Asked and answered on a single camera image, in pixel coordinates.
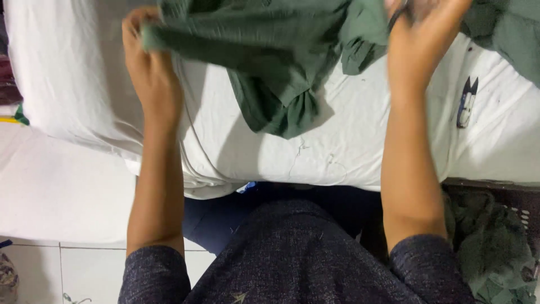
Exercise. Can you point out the person's left hand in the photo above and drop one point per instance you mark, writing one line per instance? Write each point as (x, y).
(152, 84)

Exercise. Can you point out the person's right hand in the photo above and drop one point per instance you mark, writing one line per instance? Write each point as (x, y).
(415, 55)

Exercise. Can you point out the person's left fingers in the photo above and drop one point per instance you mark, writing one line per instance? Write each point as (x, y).
(137, 21)

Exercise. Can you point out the person's right fingers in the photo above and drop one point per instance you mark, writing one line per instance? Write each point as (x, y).
(438, 10)

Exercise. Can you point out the black scissors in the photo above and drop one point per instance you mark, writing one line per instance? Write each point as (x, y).
(397, 17)

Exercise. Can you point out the green garment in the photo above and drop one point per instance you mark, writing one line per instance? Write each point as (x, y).
(270, 55)

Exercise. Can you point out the green fabric piece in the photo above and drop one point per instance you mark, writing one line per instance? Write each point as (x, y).
(508, 33)

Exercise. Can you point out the blue white thread snips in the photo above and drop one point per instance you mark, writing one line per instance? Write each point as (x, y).
(465, 103)

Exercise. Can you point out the dark red fabric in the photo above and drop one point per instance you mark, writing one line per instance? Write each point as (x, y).
(7, 80)

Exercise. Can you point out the yellow green item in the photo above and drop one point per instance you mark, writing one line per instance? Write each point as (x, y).
(17, 118)

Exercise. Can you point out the white table cover cloth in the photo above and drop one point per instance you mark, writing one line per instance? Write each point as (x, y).
(346, 143)

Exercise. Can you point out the white sheet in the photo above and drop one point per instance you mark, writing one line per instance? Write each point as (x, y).
(59, 185)

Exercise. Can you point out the dark plastic basket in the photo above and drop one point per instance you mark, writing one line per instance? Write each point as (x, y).
(529, 198)

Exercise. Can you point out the person's blue trousers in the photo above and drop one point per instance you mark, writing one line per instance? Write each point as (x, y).
(215, 219)

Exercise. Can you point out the heap of green garments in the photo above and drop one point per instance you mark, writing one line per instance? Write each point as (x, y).
(489, 249)

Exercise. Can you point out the patterned slipper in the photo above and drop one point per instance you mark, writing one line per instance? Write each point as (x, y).
(6, 276)

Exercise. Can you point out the person's dark speckled sweater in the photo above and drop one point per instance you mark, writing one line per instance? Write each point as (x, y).
(295, 261)

